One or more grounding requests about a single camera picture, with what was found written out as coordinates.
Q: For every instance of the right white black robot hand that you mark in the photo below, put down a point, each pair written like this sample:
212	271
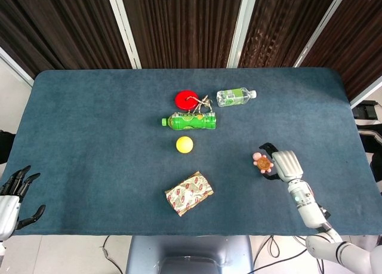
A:
286	165

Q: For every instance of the green drink bottle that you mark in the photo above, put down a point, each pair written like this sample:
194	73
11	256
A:
191	121

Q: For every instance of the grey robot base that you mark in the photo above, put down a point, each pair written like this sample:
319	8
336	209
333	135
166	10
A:
188	253

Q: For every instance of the white partition post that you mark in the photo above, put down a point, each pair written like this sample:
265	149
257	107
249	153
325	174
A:
367	95
123	26
241	26
313	38
15	66

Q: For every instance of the orange pink turtle toy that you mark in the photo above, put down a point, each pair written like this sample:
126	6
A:
263	163

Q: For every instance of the yellow ball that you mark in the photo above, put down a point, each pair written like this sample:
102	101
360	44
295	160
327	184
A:
184	144

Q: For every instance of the black object with white trim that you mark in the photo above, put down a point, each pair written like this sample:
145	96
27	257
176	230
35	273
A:
371	144

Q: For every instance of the clear water bottle green label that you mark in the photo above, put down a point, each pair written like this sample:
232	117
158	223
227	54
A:
234	97

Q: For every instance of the black foot pedal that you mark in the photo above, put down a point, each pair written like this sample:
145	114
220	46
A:
366	110

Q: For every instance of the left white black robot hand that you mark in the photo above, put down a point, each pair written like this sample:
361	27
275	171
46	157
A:
9	208

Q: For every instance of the brown pleated curtain panel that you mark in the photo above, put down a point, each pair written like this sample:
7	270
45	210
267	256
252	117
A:
280	26
355	38
59	26
185	26

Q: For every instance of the blue tablecloth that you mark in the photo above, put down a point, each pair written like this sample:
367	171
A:
89	136

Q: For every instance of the gold foil snack packet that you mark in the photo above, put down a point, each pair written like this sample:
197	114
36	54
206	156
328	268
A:
189	193

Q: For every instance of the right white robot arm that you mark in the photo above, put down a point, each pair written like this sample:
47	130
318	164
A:
309	209

